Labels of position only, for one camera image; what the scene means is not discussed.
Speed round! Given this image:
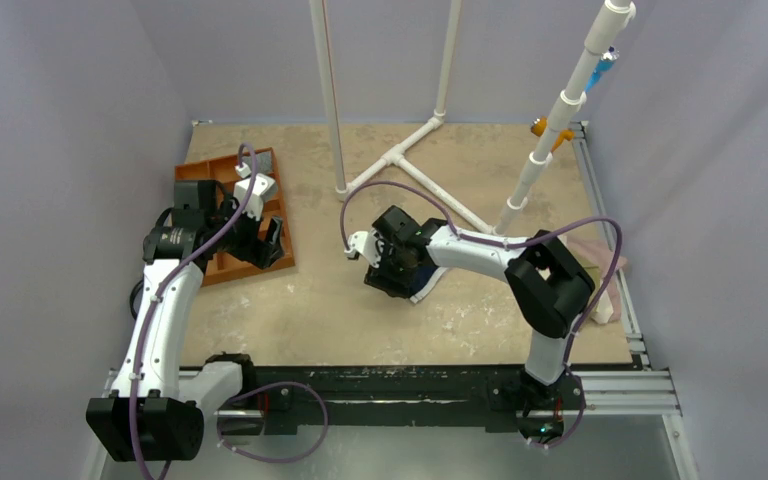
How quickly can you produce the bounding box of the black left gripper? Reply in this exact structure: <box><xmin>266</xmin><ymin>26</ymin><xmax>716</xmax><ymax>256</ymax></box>
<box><xmin>205</xmin><ymin>193</ymin><xmax>282</xmax><ymax>268</ymax></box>

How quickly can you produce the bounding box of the navy blue underwear white trim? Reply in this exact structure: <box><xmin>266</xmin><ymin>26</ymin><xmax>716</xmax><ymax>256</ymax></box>
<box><xmin>408</xmin><ymin>266</ymin><xmax>448</xmax><ymax>304</ymax></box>

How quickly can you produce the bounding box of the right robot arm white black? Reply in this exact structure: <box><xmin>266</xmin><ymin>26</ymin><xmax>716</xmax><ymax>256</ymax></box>
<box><xmin>345</xmin><ymin>206</ymin><xmax>596</xmax><ymax>407</ymax></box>

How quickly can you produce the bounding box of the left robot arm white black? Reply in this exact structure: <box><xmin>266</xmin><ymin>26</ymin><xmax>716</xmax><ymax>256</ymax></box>
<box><xmin>85</xmin><ymin>174</ymin><xmax>284</xmax><ymax>462</ymax></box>

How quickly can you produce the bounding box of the orange compartment tray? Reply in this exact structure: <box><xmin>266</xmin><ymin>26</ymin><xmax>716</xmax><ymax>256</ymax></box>
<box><xmin>157</xmin><ymin>147</ymin><xmax>295</xmax><ymax>286</ymax></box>

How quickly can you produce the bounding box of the grey folded cloth in tray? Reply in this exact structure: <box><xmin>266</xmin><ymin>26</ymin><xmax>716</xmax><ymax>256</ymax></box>
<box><xmin>253</xmin><ymin>150</ymin><xmax>274</xmax><ymax>176</ymax></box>

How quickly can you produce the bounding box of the orange clamp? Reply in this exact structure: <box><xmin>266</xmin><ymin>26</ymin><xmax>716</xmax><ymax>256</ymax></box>
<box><xmin>531</xmin><ymin>117</ymin><xmax>576</xmax><ymax>152</ymax></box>

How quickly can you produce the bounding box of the pink cloth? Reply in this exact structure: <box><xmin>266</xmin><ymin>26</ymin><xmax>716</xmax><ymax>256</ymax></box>
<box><xmin>569</xmin><ymin>237</ymin><xmax>629</xmax><ymax>325</ymax></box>

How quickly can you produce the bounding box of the white PVC angled pole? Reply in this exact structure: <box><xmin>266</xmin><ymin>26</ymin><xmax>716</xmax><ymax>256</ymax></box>
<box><xmin>493</xmin><ymin>0</ymin><xmax>636</xmax><ymax>235</ymax></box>

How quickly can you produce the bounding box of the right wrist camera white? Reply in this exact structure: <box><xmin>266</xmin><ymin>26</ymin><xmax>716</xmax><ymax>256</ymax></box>
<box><xmin>344</xmin><ymin>229</ymin><xmax>386</xmax><ymax>268</ymax></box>

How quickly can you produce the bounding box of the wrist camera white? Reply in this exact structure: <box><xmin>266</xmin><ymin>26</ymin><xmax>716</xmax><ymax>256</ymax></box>
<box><xmin>233</xmin><ymin>164</ymin><xmax>279</xmax><ymax>220</ymax></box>
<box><xmin>344</xmin><ymin>229</ymin><xmax>386</xmax><ymax>268</ymax></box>

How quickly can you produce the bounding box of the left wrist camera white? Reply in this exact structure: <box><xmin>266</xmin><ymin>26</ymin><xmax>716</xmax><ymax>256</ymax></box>
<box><xmin>233</xmin><ymin>164</ymin><xmax>279</xmax><ymax>220</ymax></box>

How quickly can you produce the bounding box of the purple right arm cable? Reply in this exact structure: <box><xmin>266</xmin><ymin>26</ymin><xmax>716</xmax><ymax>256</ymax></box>
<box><xmin>338</xmin><ymin>180</ymin><xmax>624</xmax><ymax>366</ymax></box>

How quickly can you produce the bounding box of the white PVC pipe frame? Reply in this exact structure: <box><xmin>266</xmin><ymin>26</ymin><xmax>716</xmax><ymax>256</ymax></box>
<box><xmin>308</xmin><ymin>1</ymin><xmax>492</xmax><ymax>233</ymax></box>

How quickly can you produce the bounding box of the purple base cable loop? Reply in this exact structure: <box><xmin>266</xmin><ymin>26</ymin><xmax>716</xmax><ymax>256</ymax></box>
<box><xmin>216</xmin><ymin>381</ymin><xmax>330</xmax><ymax>464</ymax></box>

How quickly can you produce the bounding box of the black coiled cable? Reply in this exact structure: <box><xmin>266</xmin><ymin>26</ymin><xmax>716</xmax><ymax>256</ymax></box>
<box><xmin>128</xmin><ymin>276</ymin><xmax>148</xmax><ymax>321</ymax></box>

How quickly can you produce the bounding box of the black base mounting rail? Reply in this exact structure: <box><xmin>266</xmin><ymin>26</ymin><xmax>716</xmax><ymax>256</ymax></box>
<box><xmin>217</xmin><ymin>364</ymin><xmax>584</xmax><ymax>442</ymax></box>

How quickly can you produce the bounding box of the aluminium extrusion frame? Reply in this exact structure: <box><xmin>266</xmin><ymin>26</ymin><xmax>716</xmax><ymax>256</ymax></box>
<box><xmin>129</xmin><ymin>152</ymin><xmax>680</xmax><ymax>451</ymax></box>

